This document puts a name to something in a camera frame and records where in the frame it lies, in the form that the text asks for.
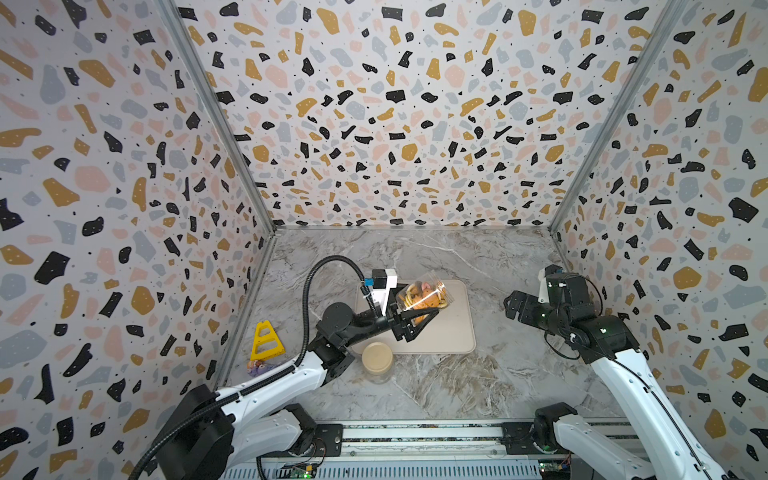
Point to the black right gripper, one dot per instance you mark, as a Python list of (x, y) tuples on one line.
[(530, 302)]

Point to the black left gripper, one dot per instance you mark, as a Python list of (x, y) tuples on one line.
[(398, 324)]

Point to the clear plastic cookie jar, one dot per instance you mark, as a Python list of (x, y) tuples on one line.
[(428, 291)]

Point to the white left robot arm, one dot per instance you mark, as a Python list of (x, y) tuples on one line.
[(210, 431)]

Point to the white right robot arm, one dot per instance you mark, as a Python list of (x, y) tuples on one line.
[(672, 451)]

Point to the jar with beige lid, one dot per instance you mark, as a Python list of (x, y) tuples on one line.
[(377, 360)]

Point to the beige plastic tray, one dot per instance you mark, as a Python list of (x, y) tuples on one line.
[(450, 332)]

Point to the yellow plastic triangle toy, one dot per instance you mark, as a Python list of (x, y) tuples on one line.
[(266, 343)]

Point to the small colourful wrapped toy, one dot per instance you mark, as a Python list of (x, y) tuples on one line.
[(256, 368)]

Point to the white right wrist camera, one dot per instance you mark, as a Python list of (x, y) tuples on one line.
[(543, 292)]

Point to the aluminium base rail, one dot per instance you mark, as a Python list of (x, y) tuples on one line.
[(421, 449)]

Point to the metal corner post right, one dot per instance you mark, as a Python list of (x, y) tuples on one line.
[(669, 16)]

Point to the metal corner post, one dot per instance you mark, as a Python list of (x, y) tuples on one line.
[(168, 12), (669, 16)]

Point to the metal corner post left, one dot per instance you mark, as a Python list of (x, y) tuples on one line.
[(168, 12)]

